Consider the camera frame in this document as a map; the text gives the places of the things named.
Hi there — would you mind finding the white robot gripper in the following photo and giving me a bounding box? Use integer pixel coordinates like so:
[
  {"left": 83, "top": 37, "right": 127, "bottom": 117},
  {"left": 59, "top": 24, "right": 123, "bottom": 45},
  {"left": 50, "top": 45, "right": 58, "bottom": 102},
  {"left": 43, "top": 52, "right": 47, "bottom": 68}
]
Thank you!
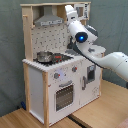
[{"left": 65, "top": 5, "right": 78, "bottom": 23}]

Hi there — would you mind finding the white toy microwave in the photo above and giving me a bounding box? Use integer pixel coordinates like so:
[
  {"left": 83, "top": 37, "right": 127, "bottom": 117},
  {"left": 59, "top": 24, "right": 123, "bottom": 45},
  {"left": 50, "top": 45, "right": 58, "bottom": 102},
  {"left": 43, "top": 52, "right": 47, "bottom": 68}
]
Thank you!
[{"left": 74, "top": 3, "right": 90, "bottom": 20}]

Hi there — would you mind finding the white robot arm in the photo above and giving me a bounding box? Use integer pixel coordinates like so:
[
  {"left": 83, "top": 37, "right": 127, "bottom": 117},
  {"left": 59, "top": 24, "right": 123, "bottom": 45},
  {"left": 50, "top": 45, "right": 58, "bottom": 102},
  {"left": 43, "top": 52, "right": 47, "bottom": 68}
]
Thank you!
[{"left": 65, "top": 5, "right": 128, "bottom": 82}]

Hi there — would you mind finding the wooden toy play kitchen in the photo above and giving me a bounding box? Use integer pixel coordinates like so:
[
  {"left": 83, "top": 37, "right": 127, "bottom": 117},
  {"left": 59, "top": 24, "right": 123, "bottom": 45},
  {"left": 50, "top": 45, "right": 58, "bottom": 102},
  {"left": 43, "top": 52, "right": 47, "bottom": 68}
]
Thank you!
[{"left": 22, "top": 3, "right": 102, "bottom": 127}]

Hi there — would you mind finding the grey toy range hood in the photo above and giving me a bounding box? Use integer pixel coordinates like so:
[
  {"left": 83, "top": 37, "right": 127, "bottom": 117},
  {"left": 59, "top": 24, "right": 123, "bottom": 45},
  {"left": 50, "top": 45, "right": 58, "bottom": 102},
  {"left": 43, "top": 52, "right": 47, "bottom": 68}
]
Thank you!
[{"left": 34, "top": 5, "right": 63, "bottom": 27}]

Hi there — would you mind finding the black toy stovetop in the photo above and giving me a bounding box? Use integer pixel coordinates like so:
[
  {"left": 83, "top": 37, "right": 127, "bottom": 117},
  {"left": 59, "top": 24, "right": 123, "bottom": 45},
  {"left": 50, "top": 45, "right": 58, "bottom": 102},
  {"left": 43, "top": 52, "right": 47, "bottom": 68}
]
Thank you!
[{"left": 35, "top": 53, "right": 71, "bottom": 66}]

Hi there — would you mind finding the small metal pot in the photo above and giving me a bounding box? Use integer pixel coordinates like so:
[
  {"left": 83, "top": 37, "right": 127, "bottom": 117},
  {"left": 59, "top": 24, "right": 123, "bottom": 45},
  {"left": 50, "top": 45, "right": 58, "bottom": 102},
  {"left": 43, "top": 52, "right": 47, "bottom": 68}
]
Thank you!
[{"left": 37, "top": 51, "right": 53, "bottom": 63}]

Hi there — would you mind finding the right red stove knob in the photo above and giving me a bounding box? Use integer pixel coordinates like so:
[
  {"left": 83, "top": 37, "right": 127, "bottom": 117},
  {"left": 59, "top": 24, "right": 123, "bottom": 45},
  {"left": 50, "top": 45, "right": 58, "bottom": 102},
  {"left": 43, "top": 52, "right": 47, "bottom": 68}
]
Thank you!
[{"left": 71, "top": 66, "right": 78, "bottom": 73}]

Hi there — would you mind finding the grey toy ice dispenser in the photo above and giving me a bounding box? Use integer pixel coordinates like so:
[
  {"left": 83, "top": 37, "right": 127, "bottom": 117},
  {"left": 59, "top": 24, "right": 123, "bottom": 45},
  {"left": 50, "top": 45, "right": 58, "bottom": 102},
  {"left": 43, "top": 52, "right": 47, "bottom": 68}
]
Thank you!
[{"left": 87, "top": 65, "right": 96, "bottom": 81}]

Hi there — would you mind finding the toy oven door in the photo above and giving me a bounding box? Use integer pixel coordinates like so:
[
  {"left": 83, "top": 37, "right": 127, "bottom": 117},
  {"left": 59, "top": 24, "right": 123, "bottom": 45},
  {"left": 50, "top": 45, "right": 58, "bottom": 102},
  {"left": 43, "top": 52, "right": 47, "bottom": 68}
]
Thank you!
[{"left": 55, "top": 81, "right": 74, "bottom": 111}]

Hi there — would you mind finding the grey cabinet door handle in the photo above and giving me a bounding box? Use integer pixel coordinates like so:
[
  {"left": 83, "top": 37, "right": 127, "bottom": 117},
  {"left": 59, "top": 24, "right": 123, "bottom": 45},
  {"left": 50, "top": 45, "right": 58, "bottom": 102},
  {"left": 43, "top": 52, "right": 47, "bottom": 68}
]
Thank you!
[{"left": 82, "top": 76, "right": 86, "bottom": 90}]

